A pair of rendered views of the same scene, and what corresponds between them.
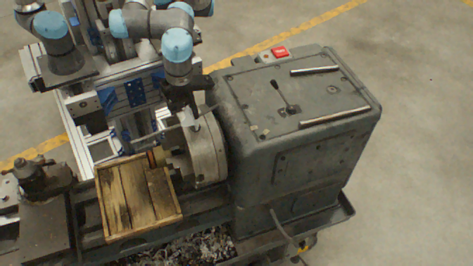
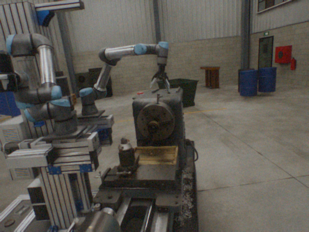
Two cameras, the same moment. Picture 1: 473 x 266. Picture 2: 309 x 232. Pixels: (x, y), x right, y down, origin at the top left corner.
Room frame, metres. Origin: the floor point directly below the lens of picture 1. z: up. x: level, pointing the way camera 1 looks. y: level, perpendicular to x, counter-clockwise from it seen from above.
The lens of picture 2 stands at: (-0.03, 1.53, 1.58)
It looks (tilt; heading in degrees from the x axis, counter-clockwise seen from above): 15 degrees down; 304
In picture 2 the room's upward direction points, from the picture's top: 6 degrees counter-clockwise
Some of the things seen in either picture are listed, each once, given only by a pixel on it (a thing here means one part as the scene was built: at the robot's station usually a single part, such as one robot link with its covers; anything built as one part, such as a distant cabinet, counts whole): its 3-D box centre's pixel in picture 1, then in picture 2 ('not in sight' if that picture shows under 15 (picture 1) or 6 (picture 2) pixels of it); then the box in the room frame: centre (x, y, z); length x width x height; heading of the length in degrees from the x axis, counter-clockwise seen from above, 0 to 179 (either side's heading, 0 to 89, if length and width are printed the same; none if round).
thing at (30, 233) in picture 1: (43, 207); (139, 175); (0.66, 0.73, 0.95); 0.43 x 0.17 x 0.05; 23
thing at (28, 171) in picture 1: (23, 167); (124, 145); (0.72, 0.75, 1.13); 0.08 x 0.08 x 0.03
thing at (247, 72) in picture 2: not in sight; (248, 83); (1.19, -6.59, 0.44); 0.59 x 0.59 x 0.88
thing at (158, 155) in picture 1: (159, 157); (153, 126); (0.83, 0.29, 1.08); 0.09 x 0.09 x 0.09; 23
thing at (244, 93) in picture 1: (285, 120); (160, 111); (1.06, -0.21, 1.06); 0.59 x 0.48 x 0.39; 113
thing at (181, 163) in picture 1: (184, 169); (165, 122); (0.78, 0.18, 1.09); 0.12 x 0.11 x 0.05; 23
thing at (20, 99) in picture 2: not in sight; (26, 97); (1.12, 1.01, 1.46); 0.11 x 0.08 x 0.11; 52
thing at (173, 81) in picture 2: not in sight; (176, 93); (3.10, -4.62, 0.43); 1.34 x 0.94 x 0.85; 141
